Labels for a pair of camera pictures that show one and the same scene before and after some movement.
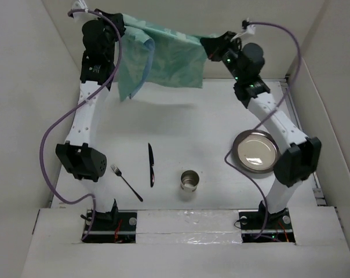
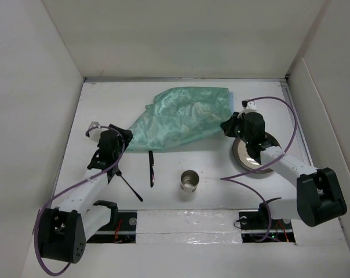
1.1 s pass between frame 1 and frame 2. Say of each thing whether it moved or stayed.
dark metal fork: stayed
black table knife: stayed
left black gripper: moved
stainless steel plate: stayed
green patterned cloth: moved
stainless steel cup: stayed
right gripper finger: moved
